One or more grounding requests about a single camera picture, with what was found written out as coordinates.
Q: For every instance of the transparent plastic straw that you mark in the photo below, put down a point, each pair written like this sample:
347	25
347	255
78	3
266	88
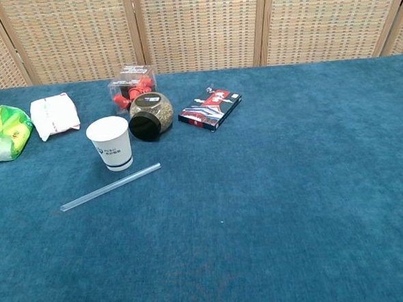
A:
111	186

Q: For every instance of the white paper cup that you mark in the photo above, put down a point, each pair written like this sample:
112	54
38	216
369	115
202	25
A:
112	146

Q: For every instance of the dark box with red print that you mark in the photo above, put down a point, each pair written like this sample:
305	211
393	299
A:
209	109

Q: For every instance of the glass jar with black lid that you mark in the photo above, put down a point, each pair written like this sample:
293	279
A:
154	111

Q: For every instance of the clear box of red capsules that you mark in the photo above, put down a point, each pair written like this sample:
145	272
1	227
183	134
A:
132	90

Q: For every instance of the woven bamboo folding screen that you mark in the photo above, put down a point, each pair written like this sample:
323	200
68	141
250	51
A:
197	28

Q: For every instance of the white plastic package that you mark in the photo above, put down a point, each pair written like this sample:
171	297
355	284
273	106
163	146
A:
54	115

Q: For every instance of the green snack bag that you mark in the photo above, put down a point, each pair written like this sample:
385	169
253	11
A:
5	132

